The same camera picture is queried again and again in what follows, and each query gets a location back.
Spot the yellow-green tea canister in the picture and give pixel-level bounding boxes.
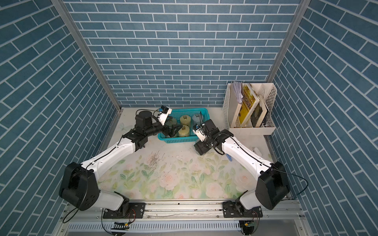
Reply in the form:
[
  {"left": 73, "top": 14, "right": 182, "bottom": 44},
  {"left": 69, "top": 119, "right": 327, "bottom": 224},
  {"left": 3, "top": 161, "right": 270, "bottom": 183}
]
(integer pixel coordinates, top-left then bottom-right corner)
[
  {"left": 178, "top": 125, "right": 191, "bottom": 137},
  {"left": 180, "top": 115, "right": 192, "bottom": 126}
]

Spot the teal plastic basket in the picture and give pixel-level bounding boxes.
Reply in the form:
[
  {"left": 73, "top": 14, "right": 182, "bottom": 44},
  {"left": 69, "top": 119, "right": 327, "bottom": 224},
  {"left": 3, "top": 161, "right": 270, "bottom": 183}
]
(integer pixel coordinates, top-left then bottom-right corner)
[{"left": 157, "top": 108, "right": 210, "bottom": 144}]

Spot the grey-blue tea canister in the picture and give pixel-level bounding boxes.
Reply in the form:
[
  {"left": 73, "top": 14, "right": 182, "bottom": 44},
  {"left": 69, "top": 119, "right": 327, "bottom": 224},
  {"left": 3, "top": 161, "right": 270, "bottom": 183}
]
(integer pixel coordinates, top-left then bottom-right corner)
[{"left": 192, "top": 113, "right": 202, "bottom": 124}]

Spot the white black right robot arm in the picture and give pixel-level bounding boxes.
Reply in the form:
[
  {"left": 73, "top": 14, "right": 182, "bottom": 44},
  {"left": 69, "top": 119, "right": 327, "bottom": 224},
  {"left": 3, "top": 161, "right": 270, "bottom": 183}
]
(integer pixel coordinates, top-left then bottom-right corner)
[{"left": 193, "top": 120, "right": 290, "bottom": 217}]

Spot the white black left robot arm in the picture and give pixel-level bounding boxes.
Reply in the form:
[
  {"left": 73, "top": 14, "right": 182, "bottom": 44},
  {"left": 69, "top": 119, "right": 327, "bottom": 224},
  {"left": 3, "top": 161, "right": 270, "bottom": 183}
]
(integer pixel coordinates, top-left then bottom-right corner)
[{"left": 59, "top": 106, "right": 182, "bottom": 218}]

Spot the blue plastic clip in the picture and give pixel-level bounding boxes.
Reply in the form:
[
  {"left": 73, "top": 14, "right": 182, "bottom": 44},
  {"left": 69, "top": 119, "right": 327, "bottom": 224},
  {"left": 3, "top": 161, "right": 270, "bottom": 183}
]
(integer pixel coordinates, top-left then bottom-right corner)
[{"left": 226, "top": 154, "right": 232, "bottom": 162}]

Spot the white binder with papers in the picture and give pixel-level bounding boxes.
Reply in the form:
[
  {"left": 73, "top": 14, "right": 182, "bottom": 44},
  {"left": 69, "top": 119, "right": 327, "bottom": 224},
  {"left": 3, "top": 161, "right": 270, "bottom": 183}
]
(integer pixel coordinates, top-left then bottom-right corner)
[{"left": 228, "top": 82, "right": 243, "bottom": 128}]

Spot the small white object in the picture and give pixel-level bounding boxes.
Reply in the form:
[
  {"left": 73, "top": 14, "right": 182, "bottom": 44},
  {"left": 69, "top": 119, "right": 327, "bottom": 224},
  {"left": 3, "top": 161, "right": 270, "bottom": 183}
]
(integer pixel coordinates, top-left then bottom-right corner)
[{"left": 253, "top": 147, "right": 263, "bottom": 157}]

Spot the dark cover book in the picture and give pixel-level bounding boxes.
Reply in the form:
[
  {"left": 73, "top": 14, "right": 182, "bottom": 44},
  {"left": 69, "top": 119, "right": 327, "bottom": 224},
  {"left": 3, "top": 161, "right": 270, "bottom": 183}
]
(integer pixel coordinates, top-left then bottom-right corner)
[{"left": 250, "top": 96, "right": 268, "bottom": 127}]

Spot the yellow cover book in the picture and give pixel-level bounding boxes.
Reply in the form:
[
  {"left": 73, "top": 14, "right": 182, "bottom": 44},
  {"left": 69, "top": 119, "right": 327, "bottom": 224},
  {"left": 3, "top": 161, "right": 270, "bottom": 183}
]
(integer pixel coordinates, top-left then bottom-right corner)
[{"left": 239, "top": 84, "right": 259, "bottom": 126}]

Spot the white perforated file holder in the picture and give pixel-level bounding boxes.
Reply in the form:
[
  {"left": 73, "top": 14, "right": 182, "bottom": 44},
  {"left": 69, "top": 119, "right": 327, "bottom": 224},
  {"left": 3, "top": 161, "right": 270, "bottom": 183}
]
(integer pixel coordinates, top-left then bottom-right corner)
[{"left": 222, "top": 83, "right": 277, "bottom": 135}]

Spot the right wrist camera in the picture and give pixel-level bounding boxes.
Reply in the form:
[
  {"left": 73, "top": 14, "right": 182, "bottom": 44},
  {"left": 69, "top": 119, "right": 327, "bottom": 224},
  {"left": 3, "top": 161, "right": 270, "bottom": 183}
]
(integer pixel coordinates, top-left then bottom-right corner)
[{"left": 193, "top": 124, "right": 206, "bottom": 142}]

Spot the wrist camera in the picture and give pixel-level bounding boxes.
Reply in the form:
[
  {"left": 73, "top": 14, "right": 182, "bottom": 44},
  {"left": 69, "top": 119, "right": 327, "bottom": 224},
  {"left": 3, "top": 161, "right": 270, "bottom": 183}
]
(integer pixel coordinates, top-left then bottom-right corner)
[
  {"left": 157, "top": 105, "right": 172, "bottom": 125},
  {"left": 193, "top": 124, "right": 206, "bottom": 142}
]

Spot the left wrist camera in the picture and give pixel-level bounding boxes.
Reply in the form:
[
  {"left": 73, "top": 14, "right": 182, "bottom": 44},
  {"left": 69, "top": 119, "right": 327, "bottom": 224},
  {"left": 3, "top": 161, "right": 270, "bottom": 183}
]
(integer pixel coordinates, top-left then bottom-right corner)
[{"left": 157, "top": 105, "right": 172, "bottom": 125}]

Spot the aluminium front rail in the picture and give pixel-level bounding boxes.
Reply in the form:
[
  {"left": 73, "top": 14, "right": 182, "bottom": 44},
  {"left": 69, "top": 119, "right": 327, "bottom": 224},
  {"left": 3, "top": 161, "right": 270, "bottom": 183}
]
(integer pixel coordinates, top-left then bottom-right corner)
[{"left": 60, "top": 200, "right": 305, "bottom": 222}]

